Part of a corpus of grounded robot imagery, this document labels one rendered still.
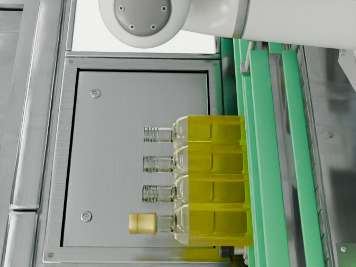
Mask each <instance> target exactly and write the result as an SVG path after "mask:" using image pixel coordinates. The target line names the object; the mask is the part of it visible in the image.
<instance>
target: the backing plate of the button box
mask: <svg viewBox="0 0 356 267"><path fill-rule="evenodd" d="M335 247H336V254H337V261H338V265H339V267H356V243H335Z"/></svg>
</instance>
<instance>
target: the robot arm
mask: <svg viewBox="0 0 356 267"><path fill-rule="evenodd" d="M98 5H99V11H100V15H101V18H102V20H103V22H104V24H105V26H106V28H107V29H108V30H109V32H110V33H111V34H112V35H113V36H114V37H115V38H116V39H118V40H119V41H120V42H122V43H124V44H126V45H128V46H131V47H134V48H139V49H150V48H155V47H158V46H161V45H163V44H165V43H167V42H168V41H170V40H171V39H172V38H174V37H175V36H176V35H177V34H178V33H179V31H180V30H184V31H189V32H194V33H199V34H205V35H212V36H217V37H225V38H236V39H244V40H255V41H265V42H276V43H287V44H293V45H303V46H314V47H325V48H335V49H346V50H353V51H354V55H355V58H356V0H98Z"/></svg>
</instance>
